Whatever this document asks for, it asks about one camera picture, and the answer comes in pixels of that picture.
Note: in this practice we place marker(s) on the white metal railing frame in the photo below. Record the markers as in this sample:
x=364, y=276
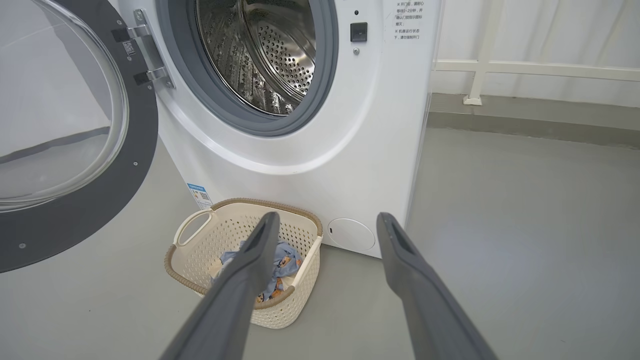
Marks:
x=525, y=67

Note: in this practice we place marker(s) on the blue printed garment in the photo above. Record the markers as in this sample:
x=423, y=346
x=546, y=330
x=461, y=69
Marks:
x=287, y=260

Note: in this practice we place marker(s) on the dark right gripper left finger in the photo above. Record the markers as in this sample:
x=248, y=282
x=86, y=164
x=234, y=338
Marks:
x=230, y=305

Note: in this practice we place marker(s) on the stainless steel washing machine drum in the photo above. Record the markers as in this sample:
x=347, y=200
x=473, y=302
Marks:
x=280, y=55

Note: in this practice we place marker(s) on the grey rubber door gasket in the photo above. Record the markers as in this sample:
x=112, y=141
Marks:
x=200, y=90

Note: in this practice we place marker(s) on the metal door hinge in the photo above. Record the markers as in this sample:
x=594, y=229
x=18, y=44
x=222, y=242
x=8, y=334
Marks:
x=150, y=50

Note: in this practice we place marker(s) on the round white filter cover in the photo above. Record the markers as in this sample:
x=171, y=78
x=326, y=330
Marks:
x=351, y=234

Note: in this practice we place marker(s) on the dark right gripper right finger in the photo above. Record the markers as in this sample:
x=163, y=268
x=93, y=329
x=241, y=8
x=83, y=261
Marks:
x=425, y=305

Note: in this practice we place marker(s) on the black door lock socket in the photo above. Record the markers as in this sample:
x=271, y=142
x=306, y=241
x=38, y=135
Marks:
x=358, y=32

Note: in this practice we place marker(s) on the washing machine door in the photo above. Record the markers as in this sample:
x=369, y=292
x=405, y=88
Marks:
x=100, y=200

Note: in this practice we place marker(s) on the blue energy label sticker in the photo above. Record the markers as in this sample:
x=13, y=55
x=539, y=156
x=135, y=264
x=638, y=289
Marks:
x=200, y=196

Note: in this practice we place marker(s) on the cream perforated laundry basket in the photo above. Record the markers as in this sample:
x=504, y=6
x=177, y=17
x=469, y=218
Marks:
x=215, y=235

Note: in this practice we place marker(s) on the white front-load washing machine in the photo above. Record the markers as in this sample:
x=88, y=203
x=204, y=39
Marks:
x=300, y=170

